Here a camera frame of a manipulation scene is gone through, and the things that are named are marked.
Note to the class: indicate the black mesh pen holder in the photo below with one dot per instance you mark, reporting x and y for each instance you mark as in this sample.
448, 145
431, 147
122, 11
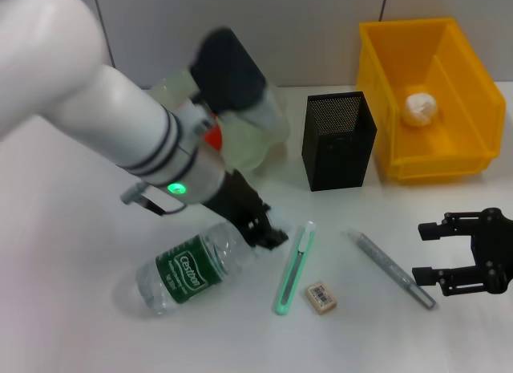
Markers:
336, 160

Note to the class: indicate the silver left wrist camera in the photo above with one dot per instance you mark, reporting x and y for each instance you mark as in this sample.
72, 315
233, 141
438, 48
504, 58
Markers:
228, 72

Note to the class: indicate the white paper ball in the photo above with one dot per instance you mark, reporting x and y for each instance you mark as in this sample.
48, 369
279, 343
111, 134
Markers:
420, 110

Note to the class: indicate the green utility knife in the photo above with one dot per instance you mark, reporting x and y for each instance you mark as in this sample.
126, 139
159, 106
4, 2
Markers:
294, 268

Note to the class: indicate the orange fruit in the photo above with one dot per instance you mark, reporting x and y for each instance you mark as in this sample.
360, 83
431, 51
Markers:
212, 138

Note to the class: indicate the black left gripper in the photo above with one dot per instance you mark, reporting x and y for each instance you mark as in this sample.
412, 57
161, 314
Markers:
240, 200

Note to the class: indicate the clear wavy glass fruit bowl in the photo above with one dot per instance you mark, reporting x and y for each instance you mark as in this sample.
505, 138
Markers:
248, 144

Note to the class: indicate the beige barcode eraser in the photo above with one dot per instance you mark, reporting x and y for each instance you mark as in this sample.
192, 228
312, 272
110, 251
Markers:
320, 297

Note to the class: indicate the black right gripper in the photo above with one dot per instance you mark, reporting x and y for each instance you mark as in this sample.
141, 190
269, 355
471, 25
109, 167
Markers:
495, 248

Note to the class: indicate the clear green-label water bottle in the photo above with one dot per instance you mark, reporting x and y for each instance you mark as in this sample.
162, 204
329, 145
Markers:
188, 264

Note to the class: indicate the grey glitter pen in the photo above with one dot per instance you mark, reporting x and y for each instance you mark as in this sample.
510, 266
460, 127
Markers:
384, 264

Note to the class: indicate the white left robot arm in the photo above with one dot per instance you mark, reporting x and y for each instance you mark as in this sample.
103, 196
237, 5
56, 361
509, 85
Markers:
100, 108

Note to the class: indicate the yellow plastic storage bin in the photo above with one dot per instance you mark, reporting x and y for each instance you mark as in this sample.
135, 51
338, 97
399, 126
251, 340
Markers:
461, 108

